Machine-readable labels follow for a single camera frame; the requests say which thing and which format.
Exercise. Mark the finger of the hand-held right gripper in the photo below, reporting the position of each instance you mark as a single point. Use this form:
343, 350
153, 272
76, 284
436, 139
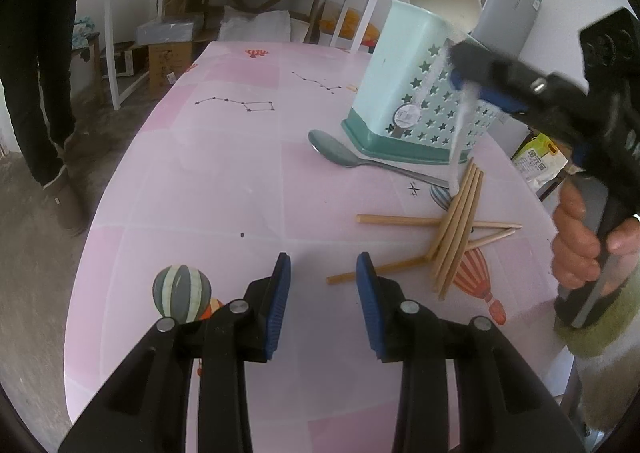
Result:
500, 70
505, 105

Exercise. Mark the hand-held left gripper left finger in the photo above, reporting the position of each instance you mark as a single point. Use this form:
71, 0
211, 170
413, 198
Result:
279, 303

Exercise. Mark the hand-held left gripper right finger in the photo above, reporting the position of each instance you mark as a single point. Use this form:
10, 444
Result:
370, 303

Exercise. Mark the white rice paddle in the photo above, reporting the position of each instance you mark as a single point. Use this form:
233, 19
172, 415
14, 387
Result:
462, 143

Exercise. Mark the bunch of wooden chopsticks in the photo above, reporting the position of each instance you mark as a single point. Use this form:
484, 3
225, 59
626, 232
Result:
452, 233

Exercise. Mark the mint green utensil holder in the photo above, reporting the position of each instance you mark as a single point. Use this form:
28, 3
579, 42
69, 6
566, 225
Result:
390, 63

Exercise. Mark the metal spoon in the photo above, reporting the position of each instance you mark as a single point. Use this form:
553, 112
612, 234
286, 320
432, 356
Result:
332, 150

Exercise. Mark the person's right hand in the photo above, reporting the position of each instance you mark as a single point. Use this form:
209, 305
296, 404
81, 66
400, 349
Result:
572, 243

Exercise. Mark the yellow green rice bag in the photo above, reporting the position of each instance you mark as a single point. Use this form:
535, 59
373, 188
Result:
537, 160

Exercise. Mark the orange plastic bag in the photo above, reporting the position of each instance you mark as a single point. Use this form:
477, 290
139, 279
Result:
350, 23

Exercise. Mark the white plastic bag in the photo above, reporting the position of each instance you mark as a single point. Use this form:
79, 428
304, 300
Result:
255, 25

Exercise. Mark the grey flat package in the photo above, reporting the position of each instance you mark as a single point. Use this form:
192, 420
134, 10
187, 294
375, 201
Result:
170, 30

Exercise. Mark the small wooden chair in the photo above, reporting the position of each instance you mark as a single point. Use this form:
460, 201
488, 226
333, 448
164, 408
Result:
95, 73

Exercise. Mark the teal cloth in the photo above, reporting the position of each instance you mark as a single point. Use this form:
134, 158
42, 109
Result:
84, 30

